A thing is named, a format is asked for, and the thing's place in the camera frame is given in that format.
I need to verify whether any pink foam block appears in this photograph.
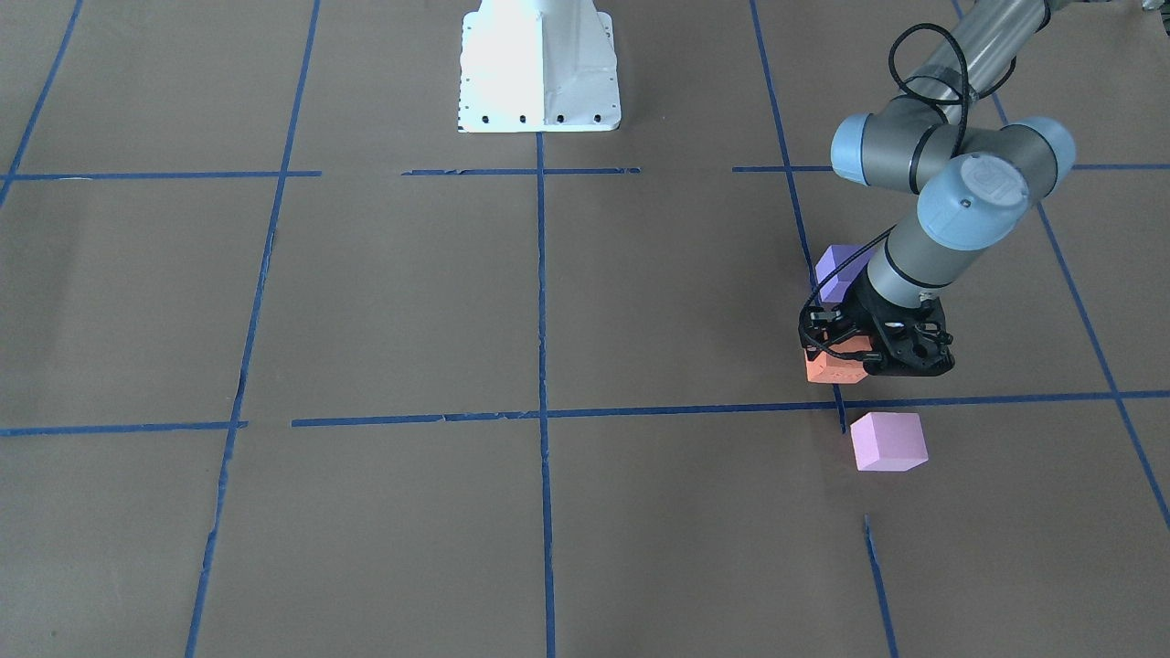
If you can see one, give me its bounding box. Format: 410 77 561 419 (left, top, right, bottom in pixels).
849 412 929 473

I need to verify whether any orange foam block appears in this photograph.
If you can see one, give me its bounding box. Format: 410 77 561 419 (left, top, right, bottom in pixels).
803 334 872 385

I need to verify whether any white pedestal column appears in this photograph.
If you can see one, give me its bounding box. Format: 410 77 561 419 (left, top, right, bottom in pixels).
457 1 622 133

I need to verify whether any purple foam block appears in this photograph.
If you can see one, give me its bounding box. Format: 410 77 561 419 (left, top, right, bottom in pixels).
814 244 878 306

